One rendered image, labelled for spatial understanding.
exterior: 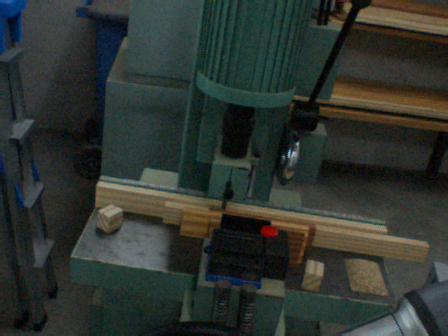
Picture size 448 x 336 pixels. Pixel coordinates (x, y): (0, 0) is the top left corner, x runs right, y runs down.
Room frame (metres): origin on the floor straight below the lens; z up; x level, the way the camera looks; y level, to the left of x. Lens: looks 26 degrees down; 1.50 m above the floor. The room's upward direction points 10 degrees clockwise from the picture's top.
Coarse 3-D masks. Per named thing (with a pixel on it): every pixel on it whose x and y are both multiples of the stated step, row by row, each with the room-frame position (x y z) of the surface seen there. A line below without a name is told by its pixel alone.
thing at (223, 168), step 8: (216, 144) 0.97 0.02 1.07; (216, 152) 0.93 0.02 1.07; (248, 152) 0.96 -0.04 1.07; (216, 160) 0.90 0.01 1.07; (224, 160) 0.90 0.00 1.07; (232, 160) 0.91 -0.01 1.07; (240, 160) 0.92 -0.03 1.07; (248, 160) 0.92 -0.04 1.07; (216, 168) 0.89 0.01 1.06; (224, 168) 0.89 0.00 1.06; (232, 168) 0.89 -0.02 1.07; (240, 168) 0.89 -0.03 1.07; (248, 168) 0.89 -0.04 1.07; (216, 176) 0.89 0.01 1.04; (224, 176) 0.89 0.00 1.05; (232, 176) 0.89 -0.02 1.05; (240, 176) 0.89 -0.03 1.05; (248, 176) 0.89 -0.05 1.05; (216, 184) 0.89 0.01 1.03; (224, 184) 0.89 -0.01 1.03; (232, 184) 0.89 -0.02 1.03; (240, 184) 0.89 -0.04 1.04; (216, 192) 0.89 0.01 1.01; (240, 192) 0.89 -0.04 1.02; (240, 200) 0.89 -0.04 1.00
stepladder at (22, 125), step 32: (0, 0) 1.49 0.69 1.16; (0, 32) 1.46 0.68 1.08; (0, 64) 1.50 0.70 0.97; (0, 96) 1.47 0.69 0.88; (0, 128) 1.45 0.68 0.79; (32, 128) 1.61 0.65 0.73; (0, 160) 1.46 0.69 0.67; (32, 160) 1.64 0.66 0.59; (0, 192) 1.46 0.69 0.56; (32, 192) 1.57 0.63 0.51; (32, 256) 1.49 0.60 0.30; (32, 288) 1.45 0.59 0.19
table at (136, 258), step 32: (96, 224) 0.88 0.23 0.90; (128, 224) 0.90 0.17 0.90; (160, 224) 0.92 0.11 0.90; (96, 256) 0.78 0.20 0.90; (128, 256) 0.79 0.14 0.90; (160, 256) 0.81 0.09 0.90; (192, 256) 0.83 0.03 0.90; (320, 256) 0.90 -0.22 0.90; (352, 256) 0.92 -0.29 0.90; (128, 288) 0.77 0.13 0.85; (160, 288) 0.77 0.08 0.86; (192, 288) 0.77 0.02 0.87; (288, 288) 0.78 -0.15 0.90; (320, 288) 0.80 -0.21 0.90; (320, 320) 0.78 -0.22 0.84; (352, 320) 0.78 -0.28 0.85
